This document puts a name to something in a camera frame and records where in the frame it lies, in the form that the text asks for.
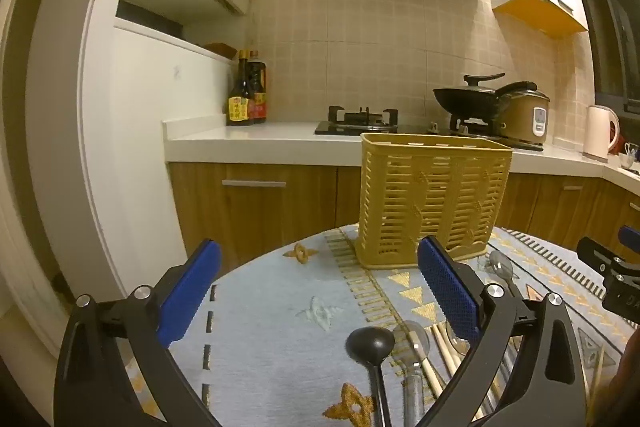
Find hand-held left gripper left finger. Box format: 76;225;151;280
54;238;223;427

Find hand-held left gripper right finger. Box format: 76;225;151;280
417;234;591;427

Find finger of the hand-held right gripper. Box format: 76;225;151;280
618;226;640;253
576;236;626;278

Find yellow plastic utensil basket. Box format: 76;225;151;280
355;133;514;270

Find person's right forearm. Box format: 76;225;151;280
590;327;640;427

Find metal spoon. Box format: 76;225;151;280
487;249;523;303

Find black ladle spoon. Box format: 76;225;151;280
346;326;396;427

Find patterned blue tablecloth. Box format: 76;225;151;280
122;224;640;427

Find wooden base cabinets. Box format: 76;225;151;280
167;162;640;268

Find clear plastic spoon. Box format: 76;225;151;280
391;321;432;427

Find white electric kettle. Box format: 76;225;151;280
584;105;621;164

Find golden rice cooker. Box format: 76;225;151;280
500;84;551;144

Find black gas stove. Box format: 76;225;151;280
314;106;546;152

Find black wok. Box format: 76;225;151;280
432;73;538;118

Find dark window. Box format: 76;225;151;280
575;0;640;118

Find dark sauce bottle yellow label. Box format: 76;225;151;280
226;50;255;126

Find dark sauce bottle red label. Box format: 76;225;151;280
247;51;268;124

